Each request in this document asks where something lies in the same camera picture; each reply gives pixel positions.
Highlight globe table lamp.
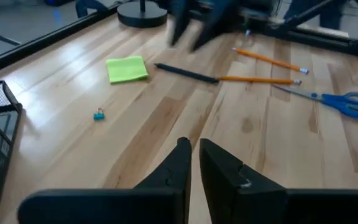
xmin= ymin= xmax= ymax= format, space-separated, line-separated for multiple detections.
xmin=116 ymin=0 xmax=169 ymax=28

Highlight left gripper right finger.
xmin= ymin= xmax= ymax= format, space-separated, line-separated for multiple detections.
xmin=199 ymin=138 xmax=287 ymax=224

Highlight arched dark chair back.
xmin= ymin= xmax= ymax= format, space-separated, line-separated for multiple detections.
xmin=75 ymin=0 xmax=110 ymax=18

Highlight blue-handled scissors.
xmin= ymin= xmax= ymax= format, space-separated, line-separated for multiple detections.
xmin=271 ymin=83 xmax=358 ymax=123

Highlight black pen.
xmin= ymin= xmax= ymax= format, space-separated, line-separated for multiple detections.
xmin=154 ymin=62 xmax=221 ymax=85

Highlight yellow-green sticky note pad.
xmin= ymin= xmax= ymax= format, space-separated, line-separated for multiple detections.
xmin=106 ymin=55 xmax=149 ymax=85

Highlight small teal binder clip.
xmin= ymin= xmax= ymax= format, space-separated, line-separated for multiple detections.
xmin=93 ymin=107 xmax=106 ymax=121

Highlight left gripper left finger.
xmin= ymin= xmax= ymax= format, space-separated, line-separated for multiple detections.
xmin=134 ymin=136 xmax=193 ymax=224

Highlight black rig frame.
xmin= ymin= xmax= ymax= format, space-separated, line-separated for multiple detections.
xmin=0 ymin=0 xmax=358 ymax=78

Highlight orange pencil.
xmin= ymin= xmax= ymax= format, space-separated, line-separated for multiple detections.
xmin=218 ymin=75 xmax=303 ymax=86
xmin=231 ymin=47 xmax=310 ymax=75

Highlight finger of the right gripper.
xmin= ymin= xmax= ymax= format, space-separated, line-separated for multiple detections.
xmin=191 ymin=0 xmax=241 ymax=52
xmin=168 ymin=0 xmax=194 ymax=47

